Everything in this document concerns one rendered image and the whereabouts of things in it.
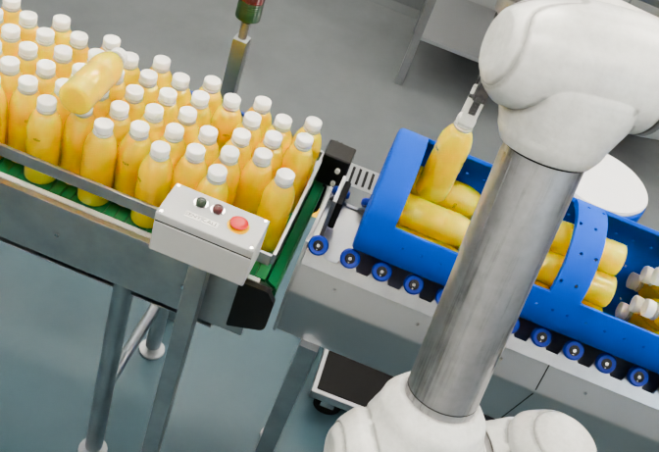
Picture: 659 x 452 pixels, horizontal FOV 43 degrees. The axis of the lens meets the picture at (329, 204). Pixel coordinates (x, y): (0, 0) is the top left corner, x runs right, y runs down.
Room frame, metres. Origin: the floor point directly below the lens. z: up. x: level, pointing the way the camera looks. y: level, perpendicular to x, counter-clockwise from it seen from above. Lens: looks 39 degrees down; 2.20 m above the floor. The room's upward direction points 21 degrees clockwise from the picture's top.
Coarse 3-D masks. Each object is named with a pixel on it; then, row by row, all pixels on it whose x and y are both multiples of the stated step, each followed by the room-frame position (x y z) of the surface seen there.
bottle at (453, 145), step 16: (448, 128) 1.45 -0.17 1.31; (448, 144) 1.43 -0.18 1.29; (464, 144) 1.44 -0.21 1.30; (432, 160) 1.44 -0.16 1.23; (448, 160) 1.43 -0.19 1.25; (464, 160) 1.44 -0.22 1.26; (432, 176) 1.43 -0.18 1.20; (448, 176) 1.43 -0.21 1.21; (432, 192) 1.43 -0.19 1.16; (448, 192) 1.45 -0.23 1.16
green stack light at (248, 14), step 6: (240, 0) 1.82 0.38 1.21; (240, 6) 1.81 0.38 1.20; (246, 6) 1.81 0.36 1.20; (252, 6) 1.81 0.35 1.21; (258, 6) 1.82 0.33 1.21; (240, 12) 1.81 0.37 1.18; (246, 12) 1.81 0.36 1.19; (252, 12) 1.81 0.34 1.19; (258, 12) 1.82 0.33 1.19; (240, 18) 1.81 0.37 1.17; (246, 18) 1.81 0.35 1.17; (252, 18) 1.81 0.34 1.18; (258, 18) 1.83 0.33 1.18
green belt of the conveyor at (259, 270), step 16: (0, 160) 1.32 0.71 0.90; (16, 176) 1.29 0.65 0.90; (64, 192) 1.30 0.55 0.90; (320, 192) 1.64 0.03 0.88; (96, 208) 1.29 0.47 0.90; (112, 208) 1.31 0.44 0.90; (304, 208) 1.54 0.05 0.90; (128, 224) 1.28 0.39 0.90; (304, 224) 1.50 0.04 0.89; (288, 240) 1.41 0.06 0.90; (288, 256) 1.38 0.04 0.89; (256, 272) 1.29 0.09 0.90; (272, 272) 1.30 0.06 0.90
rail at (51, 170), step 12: (0, 144) 1.28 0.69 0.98; (12, 156) 1.28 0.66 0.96; (24, 156) 1.28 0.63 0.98; (36, 168) 1.28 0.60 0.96; (48, 168) 1.28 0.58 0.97; (60, 168) 1.28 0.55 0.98; (72, 180) 1.28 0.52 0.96; (84, 180) 1.27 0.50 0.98; (96, 192) 1.27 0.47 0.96; (108, 192) 1.27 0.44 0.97; (120, 192) 1.28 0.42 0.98; (120, 204) 1.27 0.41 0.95; (132, 204) 1.27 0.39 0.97; (144, 204) 1.27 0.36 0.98; (264, 252) 1.27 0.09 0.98; (264, 264) 1.26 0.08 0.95
